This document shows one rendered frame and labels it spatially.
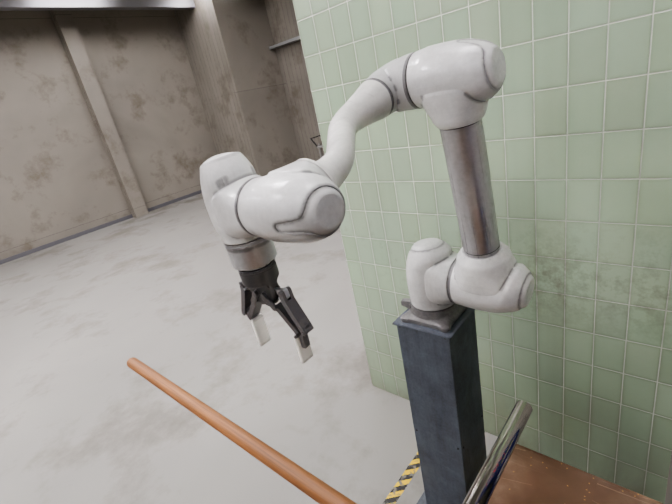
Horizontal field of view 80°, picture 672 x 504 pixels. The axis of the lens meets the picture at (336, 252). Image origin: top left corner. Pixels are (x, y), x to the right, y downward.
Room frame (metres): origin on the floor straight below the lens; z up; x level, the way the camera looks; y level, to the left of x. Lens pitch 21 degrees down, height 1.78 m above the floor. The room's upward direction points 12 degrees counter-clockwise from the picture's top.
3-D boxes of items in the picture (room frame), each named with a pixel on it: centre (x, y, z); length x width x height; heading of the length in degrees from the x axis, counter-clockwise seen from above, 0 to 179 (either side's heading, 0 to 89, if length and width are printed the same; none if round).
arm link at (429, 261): (1.19, -0.30, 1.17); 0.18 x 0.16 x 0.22; 43
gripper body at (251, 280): (0.73, 0.16, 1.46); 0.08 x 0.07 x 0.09; 45
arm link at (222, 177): (0.72, 0.15, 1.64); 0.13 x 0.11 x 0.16; 43
